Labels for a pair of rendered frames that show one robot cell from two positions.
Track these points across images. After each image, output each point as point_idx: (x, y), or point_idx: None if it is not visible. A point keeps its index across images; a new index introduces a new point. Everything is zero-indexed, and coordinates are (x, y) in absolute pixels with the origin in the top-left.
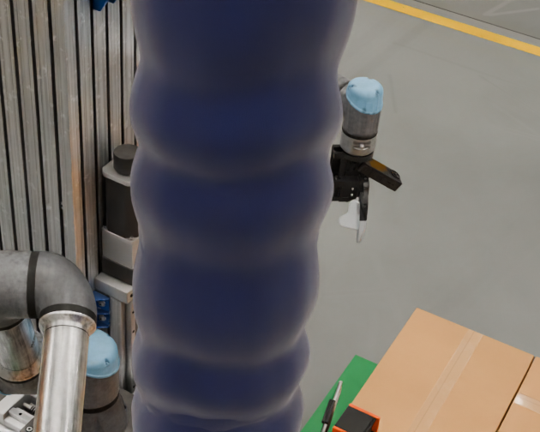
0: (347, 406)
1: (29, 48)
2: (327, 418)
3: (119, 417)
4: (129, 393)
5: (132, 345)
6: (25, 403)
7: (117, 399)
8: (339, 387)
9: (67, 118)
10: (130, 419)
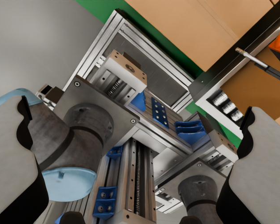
0: None
1: None
2: None
3: (212, 189)
4: (181, 174)
5: (154, 181)
6: (161, 193)
7: (211, 200)
8: (252, 57)
9: None
10: (202, 174)
